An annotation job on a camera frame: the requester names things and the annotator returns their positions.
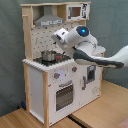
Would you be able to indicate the left red stove knob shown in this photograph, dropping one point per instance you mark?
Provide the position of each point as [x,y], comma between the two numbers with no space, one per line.
[56,75]

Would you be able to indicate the red stove knob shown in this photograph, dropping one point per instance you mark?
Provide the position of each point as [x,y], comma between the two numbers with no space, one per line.
[56,75]
[74,69]

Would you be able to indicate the grey cabinet door handle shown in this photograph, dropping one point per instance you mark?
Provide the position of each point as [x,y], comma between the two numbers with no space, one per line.
[84,83]

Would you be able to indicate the right red stove knob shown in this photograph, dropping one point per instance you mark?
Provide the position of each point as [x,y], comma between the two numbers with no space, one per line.
[74,69]

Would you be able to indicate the grey range hood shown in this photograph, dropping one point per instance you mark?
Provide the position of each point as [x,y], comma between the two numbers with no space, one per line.
[48,18]

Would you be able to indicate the black toy stovetop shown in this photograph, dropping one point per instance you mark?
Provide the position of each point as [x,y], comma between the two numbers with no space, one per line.
[58,59]

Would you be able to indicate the wooden toy kitchen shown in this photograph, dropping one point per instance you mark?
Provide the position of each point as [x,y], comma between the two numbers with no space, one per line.
[40,84]

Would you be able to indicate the toy oven door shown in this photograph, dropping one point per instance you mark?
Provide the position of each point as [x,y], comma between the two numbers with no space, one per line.
[64,96]

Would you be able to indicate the white toy microwave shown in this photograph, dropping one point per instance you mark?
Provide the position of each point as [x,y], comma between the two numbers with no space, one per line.
[77,11]

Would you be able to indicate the grey ice dispenser panel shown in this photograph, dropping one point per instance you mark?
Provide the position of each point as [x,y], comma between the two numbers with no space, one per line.
[91,73]

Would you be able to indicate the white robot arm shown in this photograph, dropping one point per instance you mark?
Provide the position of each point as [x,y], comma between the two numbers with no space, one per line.
[83,48]

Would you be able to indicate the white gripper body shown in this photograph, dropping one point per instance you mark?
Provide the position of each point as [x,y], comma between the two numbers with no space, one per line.
[60,35]

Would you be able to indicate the small metal pot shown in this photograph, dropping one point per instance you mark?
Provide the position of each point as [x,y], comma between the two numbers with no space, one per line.
[48,55]

